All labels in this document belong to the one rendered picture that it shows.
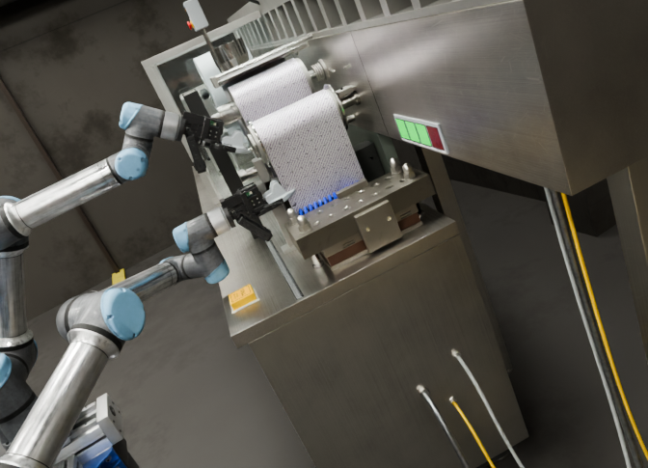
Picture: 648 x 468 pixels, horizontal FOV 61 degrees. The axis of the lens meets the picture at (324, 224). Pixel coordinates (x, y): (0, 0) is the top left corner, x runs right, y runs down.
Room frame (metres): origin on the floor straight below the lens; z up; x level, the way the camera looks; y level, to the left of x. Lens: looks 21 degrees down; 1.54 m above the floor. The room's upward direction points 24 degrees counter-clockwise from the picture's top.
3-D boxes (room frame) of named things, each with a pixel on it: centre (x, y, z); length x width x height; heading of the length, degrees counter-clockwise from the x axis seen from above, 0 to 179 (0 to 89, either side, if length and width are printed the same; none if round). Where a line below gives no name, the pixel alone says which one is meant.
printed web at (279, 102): (1.74, -0.03, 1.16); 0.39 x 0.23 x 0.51; 8
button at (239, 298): (1.40, 0.29, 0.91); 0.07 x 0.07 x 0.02; 8
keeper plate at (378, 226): (1.34, -0.13, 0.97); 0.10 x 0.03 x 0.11; 98
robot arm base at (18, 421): (1.36, 0.97, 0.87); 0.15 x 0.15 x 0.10
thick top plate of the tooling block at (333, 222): (1.43, -0.10, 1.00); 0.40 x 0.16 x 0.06; 98
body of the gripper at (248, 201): (1.51, 0.18, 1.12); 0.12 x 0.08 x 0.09; 98
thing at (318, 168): (1.55, -0.05, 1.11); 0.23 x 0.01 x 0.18; 97
